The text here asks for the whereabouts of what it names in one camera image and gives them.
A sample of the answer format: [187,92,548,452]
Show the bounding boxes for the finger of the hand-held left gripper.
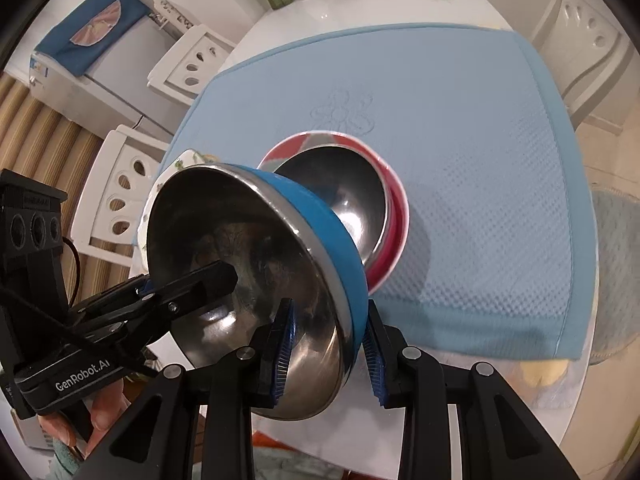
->
[75,260,240,366]
[70,274,157,321]

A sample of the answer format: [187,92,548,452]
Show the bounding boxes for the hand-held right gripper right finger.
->
[362,299,571,480]

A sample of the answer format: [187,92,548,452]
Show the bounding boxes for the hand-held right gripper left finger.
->
[87,297,296,480]

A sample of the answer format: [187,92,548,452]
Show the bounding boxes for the large square floral plate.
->
[136,160,173,273]

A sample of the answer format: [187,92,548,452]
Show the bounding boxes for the blue steel bowl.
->
[146,162,370,421]

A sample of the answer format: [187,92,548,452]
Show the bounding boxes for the red steel bowl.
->
[274,144,401,281]

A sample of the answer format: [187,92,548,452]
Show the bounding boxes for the person's left hand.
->
[37,377,136,456]

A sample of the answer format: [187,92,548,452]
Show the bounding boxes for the white dining chair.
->
[147,25,236,106]
[70,125,173,261]
[530,0,633,131]

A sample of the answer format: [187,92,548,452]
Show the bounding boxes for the pink patterned bowl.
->
[256,130,412,295]

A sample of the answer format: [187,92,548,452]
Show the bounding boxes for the striped tan curtain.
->
[0,72,108,198]

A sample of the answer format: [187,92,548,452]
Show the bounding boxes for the white refrigerator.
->
[29,0,188,138]

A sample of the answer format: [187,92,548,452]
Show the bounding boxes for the light blue table mat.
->
[132,24,588,361]

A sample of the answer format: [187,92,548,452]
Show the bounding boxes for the blue refrigerator cover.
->
[34,0,156,78]

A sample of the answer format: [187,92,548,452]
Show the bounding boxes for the grey-green floor rug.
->
[582,182,640,366]

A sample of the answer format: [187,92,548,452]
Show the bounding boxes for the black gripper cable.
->
[0,239,158,378]

